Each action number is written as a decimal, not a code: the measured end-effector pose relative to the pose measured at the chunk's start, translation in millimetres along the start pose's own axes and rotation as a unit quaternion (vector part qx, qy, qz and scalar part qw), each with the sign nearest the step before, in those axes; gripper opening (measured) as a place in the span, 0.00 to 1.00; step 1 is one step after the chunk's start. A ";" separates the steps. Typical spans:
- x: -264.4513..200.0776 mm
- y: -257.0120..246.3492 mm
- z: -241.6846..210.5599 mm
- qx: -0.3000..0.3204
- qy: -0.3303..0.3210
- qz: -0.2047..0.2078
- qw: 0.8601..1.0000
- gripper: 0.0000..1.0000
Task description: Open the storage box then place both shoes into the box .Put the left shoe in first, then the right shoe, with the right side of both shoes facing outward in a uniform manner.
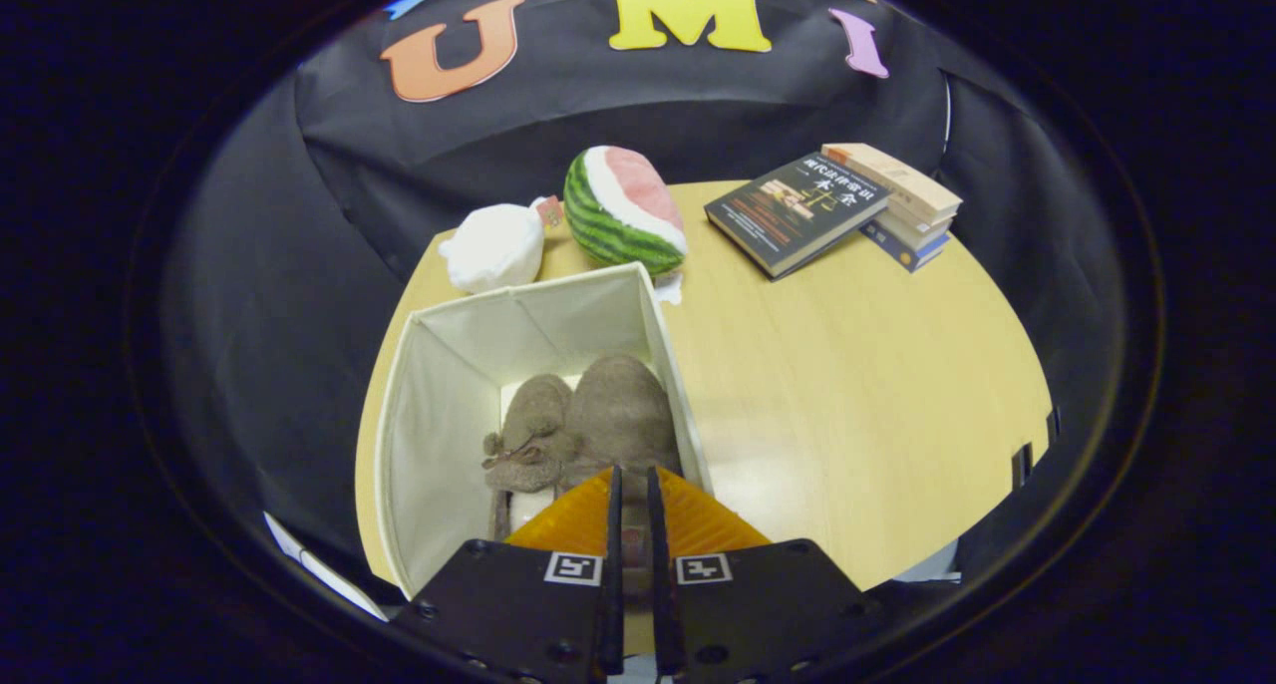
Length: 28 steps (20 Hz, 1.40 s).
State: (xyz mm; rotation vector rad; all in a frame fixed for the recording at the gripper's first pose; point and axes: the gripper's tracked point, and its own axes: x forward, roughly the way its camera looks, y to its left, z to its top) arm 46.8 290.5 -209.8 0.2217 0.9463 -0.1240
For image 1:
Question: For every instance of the brown fuzzy shoe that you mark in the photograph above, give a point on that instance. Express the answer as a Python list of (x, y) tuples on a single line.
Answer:
[(533, 425), (623, 415)]

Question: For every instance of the beige book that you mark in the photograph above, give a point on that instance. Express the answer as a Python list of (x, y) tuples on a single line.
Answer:
[(897, 180)]

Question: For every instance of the black paperback book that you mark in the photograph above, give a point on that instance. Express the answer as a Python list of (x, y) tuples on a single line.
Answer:
[(793, 215)]

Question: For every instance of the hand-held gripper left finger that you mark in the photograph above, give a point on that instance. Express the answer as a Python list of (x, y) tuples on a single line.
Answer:
[(610, 584)]

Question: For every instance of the white plush toy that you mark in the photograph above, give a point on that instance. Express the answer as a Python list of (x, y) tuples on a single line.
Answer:
[(493, 250)]

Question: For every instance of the black backdrop cloth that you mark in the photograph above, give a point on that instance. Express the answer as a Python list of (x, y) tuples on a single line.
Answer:
[(269, 295)]

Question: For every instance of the cream fabric storage box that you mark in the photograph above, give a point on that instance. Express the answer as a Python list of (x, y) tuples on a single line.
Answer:
[(439, 435)]

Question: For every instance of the watermelon slice plush toy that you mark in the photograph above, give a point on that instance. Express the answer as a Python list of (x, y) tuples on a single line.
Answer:
[(618, 215)]

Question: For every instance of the blue book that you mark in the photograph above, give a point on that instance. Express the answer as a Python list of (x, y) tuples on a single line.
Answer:
[(902, 250)]

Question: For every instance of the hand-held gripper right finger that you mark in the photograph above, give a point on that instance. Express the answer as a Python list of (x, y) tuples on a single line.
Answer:
[(663, 584)]

